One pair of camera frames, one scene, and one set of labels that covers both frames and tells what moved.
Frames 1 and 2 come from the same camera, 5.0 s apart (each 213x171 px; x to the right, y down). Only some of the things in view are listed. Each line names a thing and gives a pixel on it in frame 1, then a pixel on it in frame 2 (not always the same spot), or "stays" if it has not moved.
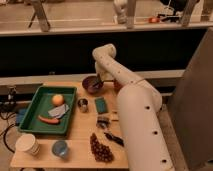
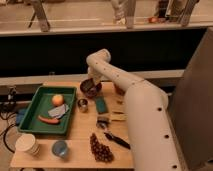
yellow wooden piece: (114, 116) stays
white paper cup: (27, 142) stays
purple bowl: (92, 84) stays
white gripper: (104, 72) -> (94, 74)
